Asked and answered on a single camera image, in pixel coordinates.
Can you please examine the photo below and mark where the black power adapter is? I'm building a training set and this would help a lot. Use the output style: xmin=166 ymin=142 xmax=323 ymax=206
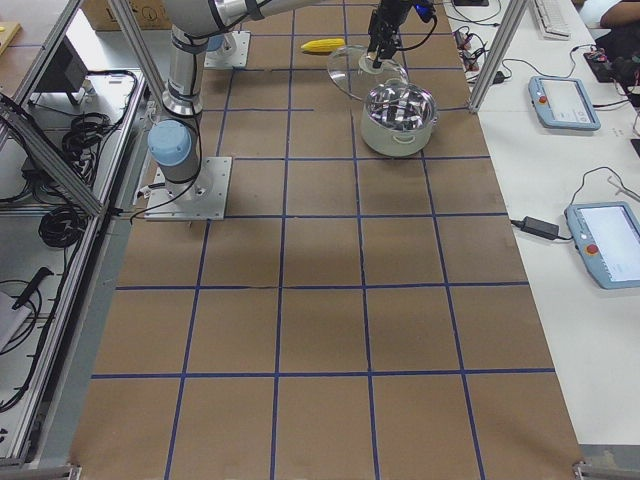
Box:
xmin=521 ymin=216 xmax=559 ymax=240

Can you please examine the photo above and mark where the white keyboard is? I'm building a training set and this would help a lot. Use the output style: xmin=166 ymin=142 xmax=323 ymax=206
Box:
xmin=531 ymin=0 xmax=571 ymax=41

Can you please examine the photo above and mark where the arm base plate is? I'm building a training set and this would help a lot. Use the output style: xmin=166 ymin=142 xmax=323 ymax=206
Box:
xmin=204 ymin=31 xmax=251 ymax=70
xmin=144 ymin=157 xmax=232 ymax=221

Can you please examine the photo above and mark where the pale green cooking pot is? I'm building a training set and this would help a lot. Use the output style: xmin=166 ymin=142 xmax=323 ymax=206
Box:
xmin=360 ymin=79 xmax=438 ymax=157

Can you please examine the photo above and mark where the blue teach pendant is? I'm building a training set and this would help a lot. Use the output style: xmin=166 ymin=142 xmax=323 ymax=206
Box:
xmin=528 ymin=76 xmax=601 ymax=131
xmin=565 ymin=201 xmax=639 ymax=290

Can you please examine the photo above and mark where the yellow corn cob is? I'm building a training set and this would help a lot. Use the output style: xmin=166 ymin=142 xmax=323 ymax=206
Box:
xmin=300 ymin=38 xmax=346 ymax=55

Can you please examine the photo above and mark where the aluminium side frame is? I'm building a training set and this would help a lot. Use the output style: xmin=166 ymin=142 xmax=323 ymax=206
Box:
xmin=1 ymin=1 xmax=164 ymax=479

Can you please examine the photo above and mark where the aluminium frame post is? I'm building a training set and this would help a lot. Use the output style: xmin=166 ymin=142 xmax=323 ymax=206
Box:
xmin=468 ymin=0 xmax=528 ymax=113

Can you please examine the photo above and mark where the coiled black cable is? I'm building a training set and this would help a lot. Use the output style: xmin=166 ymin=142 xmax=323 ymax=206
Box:
xmin=38 ymin=204 xmax=87 ymax=250

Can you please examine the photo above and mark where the far blue teach pendant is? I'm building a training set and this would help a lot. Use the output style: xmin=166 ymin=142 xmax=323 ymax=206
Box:
xmin=528 ymin=76 xmax=601 ymax=131

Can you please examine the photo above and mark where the near blue teach pendant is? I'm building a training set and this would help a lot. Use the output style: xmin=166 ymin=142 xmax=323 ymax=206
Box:
xmin=565 ymin=201 xmax=639 ymax=290

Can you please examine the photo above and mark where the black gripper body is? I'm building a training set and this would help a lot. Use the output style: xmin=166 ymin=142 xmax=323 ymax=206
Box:
xmin=376 ymin=0 xmax=413 ymax=31

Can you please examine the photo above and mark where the cardboard box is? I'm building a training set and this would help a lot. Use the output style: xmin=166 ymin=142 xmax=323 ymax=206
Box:
xmin=82 ymin=0 xmax=174 ymax=32

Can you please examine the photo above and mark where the black monitor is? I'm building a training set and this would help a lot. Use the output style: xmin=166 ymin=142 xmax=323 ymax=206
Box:
xmin=34 ymin=36 xmax=88 ymax=105

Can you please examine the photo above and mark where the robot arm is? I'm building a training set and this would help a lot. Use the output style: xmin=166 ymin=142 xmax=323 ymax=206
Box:
xmin=207 ymin=32 xmax=237 ymax=56
xmin=147 ymin=1 xmax=413 ymax=220

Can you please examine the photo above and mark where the glass pot lid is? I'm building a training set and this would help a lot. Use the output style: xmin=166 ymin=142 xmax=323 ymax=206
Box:
xmin=327 ymin=45 xmax=408 ymax=100

